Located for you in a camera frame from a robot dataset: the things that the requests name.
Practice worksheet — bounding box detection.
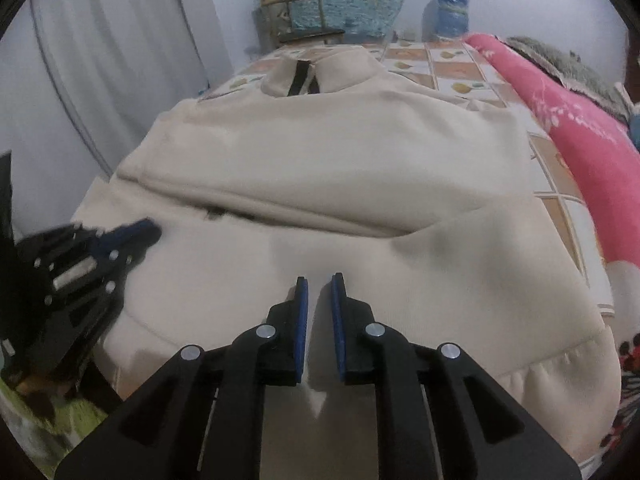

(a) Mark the cream zip-neck sweatshirt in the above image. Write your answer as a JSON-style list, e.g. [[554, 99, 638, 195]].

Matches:
[[70, 44, 624, 480]]

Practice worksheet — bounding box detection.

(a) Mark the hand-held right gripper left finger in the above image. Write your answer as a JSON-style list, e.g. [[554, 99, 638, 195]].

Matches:
[[52, 276, 308, 480]]

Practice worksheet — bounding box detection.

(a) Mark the pink floral blanket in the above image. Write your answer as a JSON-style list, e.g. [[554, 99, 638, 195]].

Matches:
[[464, 32, 640, 463]]

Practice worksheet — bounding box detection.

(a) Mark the grey-green fuzzy blanket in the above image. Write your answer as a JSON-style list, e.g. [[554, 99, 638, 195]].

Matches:
[[504, 35, 637, 123]]

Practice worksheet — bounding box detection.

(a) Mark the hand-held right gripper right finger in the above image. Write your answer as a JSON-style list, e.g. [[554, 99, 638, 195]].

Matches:
[[331, 273, 584, 480]]

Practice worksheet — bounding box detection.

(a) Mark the wooden chair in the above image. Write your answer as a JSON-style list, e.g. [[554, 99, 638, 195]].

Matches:
[[259, 0, 347, 52]]

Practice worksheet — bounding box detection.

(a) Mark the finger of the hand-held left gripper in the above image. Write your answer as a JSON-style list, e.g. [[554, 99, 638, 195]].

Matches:
[[97, 217, 163, 263]]

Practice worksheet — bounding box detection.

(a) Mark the green printed bed cloth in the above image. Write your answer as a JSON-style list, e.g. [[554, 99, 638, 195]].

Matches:
[[0, 372, 113, 478]]

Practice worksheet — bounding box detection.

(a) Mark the white curtain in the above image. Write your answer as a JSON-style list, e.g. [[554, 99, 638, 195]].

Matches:
[[29, 0, 237, 178]]

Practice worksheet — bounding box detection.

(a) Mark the fruit print checked bed sheet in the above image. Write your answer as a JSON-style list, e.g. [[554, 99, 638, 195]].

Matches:
[[199, 39, 617, 313]]

